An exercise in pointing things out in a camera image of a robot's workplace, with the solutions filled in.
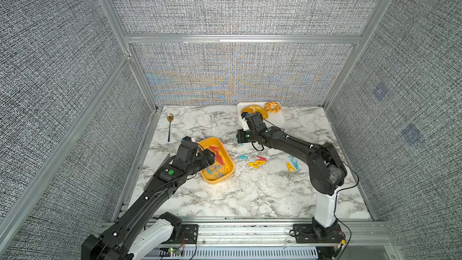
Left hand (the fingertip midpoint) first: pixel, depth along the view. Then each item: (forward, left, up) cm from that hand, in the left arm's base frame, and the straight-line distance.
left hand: (213, 155), depth 78 cm
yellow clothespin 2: (+4, -20, -17) cm, 27 cm away
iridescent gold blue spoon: (+37, +29, -16) cm, 50 cm away
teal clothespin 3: (0, +3, -16) cm, 16 cm away
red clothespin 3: (+7, -2, -16) cm, 18 cm away
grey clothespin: (-2, -2, -16) cm, 17 cm away
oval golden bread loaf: (+39, -24, -13) cm, 47 cm away
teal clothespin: (+8, -15, -17) cm, 24 cm away
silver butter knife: (-13, +15, +17) cm, 26 cm away
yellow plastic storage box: (+3, -4, -17) cm, 17 cm away
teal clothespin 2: (-10, -28, +15) cm, 33 cm away
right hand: (+16, -11, -4) cm, 20 cm away
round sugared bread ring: (+44, -38, -17) cm, 61 cm away
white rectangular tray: (+34, -38, -17) cm, 54 cm away
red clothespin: (+6, -24, -16) cm, 30 cm away
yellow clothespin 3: (+1, -6, -16) cm, 17 cm away
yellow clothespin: (+4, -24, -17) cm, 30 cm away
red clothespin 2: (+13, +1, -17) cm, 22 cm away
